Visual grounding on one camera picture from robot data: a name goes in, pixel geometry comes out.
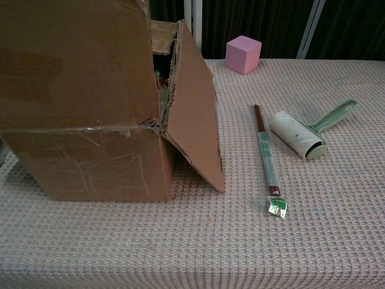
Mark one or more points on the green lint roller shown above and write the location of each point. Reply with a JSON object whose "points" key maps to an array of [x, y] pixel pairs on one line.
{"points": [[293, 134]]}

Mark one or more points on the long thin brush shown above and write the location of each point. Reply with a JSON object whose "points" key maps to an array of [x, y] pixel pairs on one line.
{"points": [[268, 156]]}

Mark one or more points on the pink cube block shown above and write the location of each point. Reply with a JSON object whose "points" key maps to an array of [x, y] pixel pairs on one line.
{"points": [[242, 54]]}

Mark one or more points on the pink woven tablecloth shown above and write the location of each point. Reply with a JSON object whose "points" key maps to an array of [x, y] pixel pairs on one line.
{"points": [[300, 241]]}

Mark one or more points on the cardboard box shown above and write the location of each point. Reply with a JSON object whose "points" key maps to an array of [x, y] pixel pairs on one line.
{"points": [[75, 75]]}

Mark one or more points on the white partition frame post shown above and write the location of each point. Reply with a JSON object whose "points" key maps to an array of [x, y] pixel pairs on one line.
{"points": [[195, 27], [309, 30]]}

